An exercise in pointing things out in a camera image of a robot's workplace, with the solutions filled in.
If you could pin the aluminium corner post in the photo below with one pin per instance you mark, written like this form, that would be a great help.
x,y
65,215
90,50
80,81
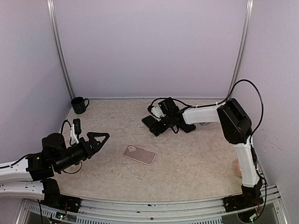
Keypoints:
x,y
59,49
242,45

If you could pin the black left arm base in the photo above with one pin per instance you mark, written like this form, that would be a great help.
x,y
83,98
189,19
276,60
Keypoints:
x,y
54,199

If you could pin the right aluminium corner post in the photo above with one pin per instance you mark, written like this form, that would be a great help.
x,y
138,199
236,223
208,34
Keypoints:
x,y
242,45

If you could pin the small black phone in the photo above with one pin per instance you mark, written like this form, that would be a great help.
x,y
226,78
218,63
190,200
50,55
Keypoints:
x,y
148,121

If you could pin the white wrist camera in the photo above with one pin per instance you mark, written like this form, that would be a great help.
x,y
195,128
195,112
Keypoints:
x,y
156,112
75,131

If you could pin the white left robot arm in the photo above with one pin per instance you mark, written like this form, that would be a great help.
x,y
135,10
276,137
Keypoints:
x,y
31,176

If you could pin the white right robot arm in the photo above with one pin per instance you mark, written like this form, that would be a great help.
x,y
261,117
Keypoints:
x,y
235,123

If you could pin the pink clear phone case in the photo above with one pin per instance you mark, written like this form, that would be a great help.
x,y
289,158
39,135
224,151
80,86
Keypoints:
x,y
139,154

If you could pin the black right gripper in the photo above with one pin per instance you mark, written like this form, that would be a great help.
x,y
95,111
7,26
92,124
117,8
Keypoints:
x,y
162,129

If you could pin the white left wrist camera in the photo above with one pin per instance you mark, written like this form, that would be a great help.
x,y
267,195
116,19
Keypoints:
x,y
75,131

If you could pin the red patterned white dish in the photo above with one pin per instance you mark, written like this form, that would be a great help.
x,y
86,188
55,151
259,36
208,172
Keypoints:
x,y
239,169

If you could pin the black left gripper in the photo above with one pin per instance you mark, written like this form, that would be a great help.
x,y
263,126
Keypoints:
x,y
88,151

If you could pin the dark green mug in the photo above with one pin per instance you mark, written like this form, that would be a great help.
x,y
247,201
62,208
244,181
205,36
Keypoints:
x,y
80,104

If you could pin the left aluminium corner post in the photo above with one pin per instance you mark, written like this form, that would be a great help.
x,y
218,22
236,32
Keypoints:
x,y
59,49

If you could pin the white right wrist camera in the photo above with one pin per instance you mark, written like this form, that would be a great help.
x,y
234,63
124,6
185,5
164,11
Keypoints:
x,y
156,112

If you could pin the aluminium front rail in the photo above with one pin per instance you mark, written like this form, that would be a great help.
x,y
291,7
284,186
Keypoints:
x,y
203,211

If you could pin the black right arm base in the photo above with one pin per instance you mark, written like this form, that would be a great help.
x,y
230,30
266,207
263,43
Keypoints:
x,y
249,197

